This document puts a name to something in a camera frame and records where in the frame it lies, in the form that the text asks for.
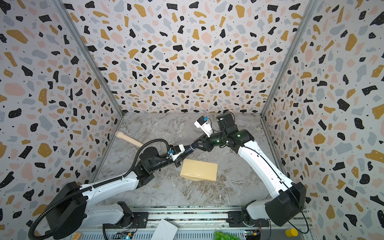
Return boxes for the corner aluminium post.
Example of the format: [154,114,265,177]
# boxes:
[261,0,319,119]
[51,1,124,118]

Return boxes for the white paper sheet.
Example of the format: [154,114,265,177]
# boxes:
[151,219,179,240]

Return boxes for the black corrugated cable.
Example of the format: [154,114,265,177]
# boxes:
[27,138,171,240]

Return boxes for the yellow paper envelope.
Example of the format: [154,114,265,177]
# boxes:
[180,159,218,182]

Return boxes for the right circuit board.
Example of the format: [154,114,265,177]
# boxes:
[245,230,261,240]

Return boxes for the left circuit board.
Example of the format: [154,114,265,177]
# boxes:
[112,231,135,240]

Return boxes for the right corner aluminium post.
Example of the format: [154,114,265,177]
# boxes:
[261,0,319,119]

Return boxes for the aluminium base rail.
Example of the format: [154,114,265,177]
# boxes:
[68,206,317,240]

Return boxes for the yellow cylinder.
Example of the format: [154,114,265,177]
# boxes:
[285,229,299,238]

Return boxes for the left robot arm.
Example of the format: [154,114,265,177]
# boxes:
[43,145,190,240]

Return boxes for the left corner aluminium post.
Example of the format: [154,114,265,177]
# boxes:
[51,1,124,118]

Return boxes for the green plastic bag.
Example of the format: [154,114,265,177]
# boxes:
[214,231,240,240]

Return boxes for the circuit board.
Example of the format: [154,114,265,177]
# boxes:
[245,230,261,240]
[112,231,135,240]

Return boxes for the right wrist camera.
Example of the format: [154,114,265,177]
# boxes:
[194,116,214,137]

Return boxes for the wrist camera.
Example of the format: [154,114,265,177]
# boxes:
[194,116,214,137]
[168,145,185,162]

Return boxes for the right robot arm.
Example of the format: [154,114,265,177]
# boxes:
[192,112,307,227]

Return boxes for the beige wooden stamp handle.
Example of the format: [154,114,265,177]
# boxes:
[115,131,143,148]

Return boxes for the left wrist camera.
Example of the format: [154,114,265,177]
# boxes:
[168,145,185,162]

